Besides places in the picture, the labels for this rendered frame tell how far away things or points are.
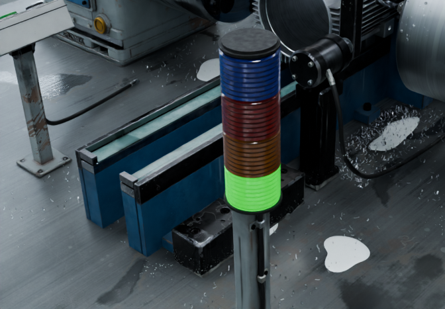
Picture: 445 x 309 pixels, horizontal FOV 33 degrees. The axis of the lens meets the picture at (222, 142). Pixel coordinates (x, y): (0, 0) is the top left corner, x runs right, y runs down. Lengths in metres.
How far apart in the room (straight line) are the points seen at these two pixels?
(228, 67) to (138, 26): 0.93
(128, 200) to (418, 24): 0.48
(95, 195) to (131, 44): 0.57
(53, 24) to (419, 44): 0.57
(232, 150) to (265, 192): 0.06
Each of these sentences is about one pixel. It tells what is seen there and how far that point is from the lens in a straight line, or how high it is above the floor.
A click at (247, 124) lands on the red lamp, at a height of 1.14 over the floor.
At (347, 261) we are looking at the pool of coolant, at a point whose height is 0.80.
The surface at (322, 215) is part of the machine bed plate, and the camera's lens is 1.18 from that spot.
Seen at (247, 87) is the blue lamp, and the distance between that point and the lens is 0.73.
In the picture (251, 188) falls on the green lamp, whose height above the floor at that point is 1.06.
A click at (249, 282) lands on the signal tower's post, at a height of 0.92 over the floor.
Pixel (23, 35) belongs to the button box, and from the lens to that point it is 1.22.
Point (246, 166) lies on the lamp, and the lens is 0.77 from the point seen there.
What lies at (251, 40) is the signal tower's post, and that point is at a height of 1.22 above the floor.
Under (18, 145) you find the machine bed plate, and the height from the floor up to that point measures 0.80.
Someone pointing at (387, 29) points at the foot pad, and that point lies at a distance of 1.38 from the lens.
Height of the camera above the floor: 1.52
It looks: 32 degrees down
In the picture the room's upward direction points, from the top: 3 degrees counter-clockwise
